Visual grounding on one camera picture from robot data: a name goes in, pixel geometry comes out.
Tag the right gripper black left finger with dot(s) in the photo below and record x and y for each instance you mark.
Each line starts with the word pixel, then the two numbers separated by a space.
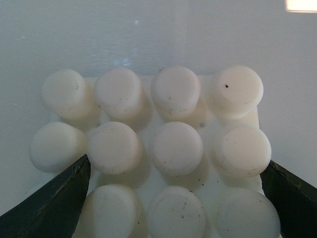
pixel 52 211

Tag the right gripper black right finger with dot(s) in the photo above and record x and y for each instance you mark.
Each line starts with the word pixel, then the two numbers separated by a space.
pixel 294 199

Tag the white studded base plate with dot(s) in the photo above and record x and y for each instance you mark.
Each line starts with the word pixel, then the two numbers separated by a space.
pixel 176 155

